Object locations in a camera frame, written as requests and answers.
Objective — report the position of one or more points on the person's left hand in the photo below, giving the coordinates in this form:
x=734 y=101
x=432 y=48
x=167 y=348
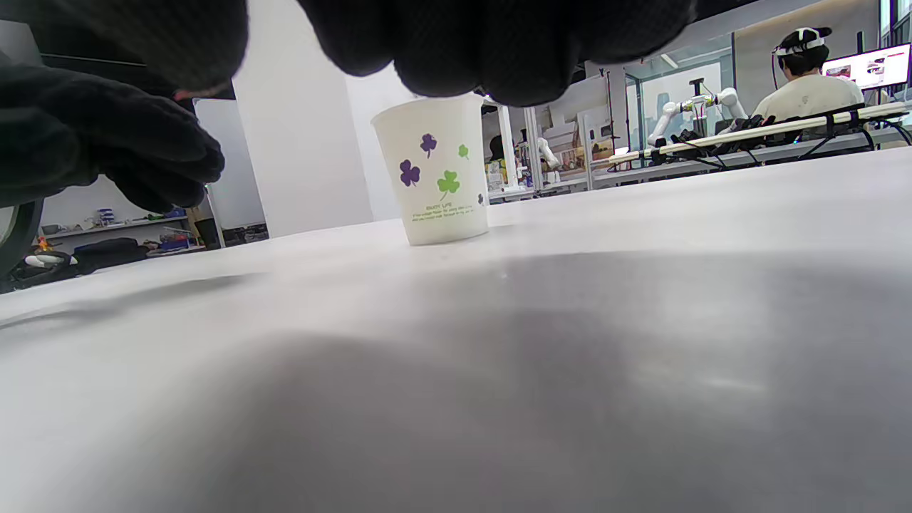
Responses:
x=85 y=135

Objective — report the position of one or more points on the person's right hand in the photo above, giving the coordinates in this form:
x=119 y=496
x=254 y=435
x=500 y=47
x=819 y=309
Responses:
x=456 y=43

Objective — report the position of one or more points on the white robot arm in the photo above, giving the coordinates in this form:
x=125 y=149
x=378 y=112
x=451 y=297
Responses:
x=695 y=107

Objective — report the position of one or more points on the black bag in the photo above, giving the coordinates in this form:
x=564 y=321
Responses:
x=108 y=253

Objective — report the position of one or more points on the black round rim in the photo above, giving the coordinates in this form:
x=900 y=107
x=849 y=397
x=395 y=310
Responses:
x=20 y=239

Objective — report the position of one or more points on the white clover print paper cup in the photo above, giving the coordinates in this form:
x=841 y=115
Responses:
x=438 y=174

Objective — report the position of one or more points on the white standing board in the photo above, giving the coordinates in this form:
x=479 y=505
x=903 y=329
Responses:
x=228 y=167

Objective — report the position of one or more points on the glass partition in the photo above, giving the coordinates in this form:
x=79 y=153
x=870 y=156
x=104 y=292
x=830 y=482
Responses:
x=680 y=92

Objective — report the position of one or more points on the computer monitor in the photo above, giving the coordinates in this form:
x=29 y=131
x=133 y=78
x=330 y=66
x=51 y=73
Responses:
x=868 y=66

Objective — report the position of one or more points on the white wall shelf with items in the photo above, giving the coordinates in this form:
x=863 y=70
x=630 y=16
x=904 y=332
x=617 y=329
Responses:
x=117 y=229

